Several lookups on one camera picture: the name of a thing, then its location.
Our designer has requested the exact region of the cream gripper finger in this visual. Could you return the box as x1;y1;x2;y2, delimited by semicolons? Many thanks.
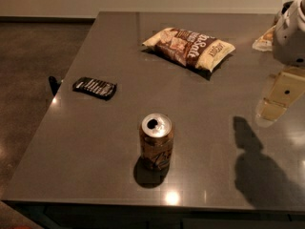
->
264;67;305;108
255;99;287;128

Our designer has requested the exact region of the black chocolate rxbar wrapper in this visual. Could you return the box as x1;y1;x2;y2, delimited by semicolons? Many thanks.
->
72;77;117;100

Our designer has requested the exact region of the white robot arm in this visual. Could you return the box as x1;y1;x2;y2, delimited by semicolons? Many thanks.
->
253;0;305;127

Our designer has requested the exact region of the brown chip bag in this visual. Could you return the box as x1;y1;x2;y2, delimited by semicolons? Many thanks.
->
143;28;235;72

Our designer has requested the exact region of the white snack packet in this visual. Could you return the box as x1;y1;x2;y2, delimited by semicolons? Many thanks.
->
253;26;275;52

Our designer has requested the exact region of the orange soda can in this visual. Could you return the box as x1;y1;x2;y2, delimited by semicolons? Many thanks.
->
139;114;174;171

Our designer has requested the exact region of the black object at table edge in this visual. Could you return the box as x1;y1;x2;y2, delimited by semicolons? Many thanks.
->
49;76;62;95

